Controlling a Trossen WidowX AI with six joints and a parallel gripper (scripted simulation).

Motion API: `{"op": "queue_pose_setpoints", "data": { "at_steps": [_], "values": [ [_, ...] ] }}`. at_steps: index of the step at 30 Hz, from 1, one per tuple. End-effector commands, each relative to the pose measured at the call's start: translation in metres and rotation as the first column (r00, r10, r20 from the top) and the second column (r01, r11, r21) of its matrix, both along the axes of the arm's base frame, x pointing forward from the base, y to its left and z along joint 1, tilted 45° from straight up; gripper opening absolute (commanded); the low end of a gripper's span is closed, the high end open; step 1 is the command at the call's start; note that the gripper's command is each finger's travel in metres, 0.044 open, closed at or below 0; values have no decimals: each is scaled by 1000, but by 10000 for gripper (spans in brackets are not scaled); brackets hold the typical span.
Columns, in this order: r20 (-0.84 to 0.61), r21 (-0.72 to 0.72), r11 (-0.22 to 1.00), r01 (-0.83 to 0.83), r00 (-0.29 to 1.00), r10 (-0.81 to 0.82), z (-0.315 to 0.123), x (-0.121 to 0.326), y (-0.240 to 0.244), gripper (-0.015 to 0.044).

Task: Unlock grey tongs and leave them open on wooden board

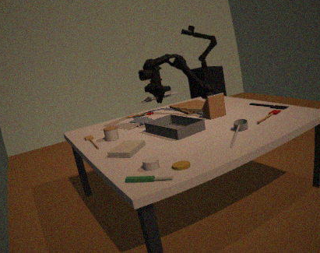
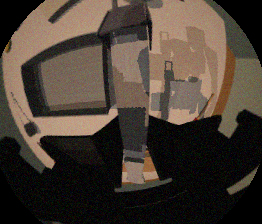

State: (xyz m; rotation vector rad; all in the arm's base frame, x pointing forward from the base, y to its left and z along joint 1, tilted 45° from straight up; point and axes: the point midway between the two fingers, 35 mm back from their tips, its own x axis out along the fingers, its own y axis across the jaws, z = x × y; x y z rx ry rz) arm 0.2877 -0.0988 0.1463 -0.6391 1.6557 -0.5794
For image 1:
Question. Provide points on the green-handled screwdriver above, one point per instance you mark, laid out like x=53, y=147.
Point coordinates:
x=134, y=179

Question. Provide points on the yellow flat disc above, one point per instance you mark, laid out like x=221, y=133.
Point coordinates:
x=181, y=165

